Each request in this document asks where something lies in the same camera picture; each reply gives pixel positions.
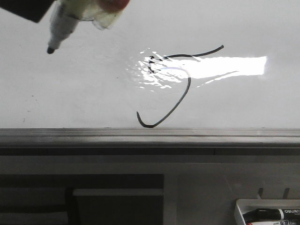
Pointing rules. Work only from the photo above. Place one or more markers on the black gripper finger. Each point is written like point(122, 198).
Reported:
point(33, 10)

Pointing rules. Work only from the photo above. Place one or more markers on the white whiteboard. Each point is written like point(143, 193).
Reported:
point(185, 63)

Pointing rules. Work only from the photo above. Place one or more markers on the black deli marker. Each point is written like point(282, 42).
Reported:
point(271, 214)

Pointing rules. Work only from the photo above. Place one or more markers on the blue label marker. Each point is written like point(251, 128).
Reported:
point(276, 222)

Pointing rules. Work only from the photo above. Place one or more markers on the white marker tray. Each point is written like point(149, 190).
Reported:
point(246, 205)

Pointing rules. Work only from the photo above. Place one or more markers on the white marker with tape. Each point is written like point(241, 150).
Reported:
point(68, 13)

